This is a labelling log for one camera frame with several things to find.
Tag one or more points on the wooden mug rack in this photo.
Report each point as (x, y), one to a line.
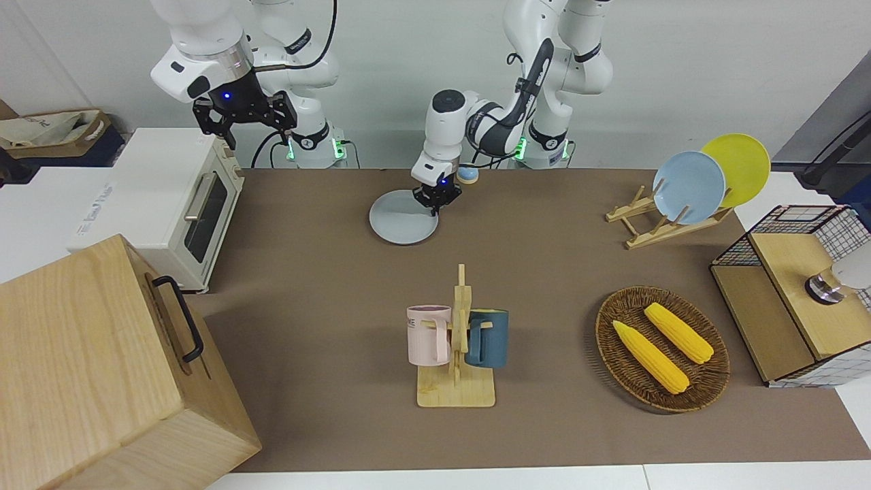
(456, 391)

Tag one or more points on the gray plate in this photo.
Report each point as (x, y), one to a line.
(401, 228)

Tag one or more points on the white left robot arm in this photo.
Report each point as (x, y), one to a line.
(442, 136)

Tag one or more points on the blue call bell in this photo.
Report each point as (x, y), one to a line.
(469, 177)

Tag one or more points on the dark blue mug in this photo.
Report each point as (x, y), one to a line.
(493, 340)

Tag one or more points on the yellow corn cob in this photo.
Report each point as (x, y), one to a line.
(680, 333)
(650, 357)

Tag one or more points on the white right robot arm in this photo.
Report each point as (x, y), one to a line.
(204, 41)

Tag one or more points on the white toaster oven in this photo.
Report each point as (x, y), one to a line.
(156, 184)

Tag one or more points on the wooden plate rack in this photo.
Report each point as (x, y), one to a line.
(653, 235)

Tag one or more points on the yellow plate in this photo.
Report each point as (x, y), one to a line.
(748, 163)

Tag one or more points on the black stand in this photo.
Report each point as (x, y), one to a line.
(827, 167)

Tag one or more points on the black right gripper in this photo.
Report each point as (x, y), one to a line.
(235, 92)

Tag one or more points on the light blue plate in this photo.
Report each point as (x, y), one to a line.
(691, 190)

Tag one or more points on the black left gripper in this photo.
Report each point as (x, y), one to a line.
(439, 189)

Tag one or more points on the pink mug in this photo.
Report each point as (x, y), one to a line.
(425, 337)

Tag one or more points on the beige canvas bag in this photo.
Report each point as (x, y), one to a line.
(54, 129)

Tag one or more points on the white lamp with metal base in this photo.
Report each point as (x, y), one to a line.
(827, 289)

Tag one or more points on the brown wicker basket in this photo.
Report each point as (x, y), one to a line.
(612, 347)

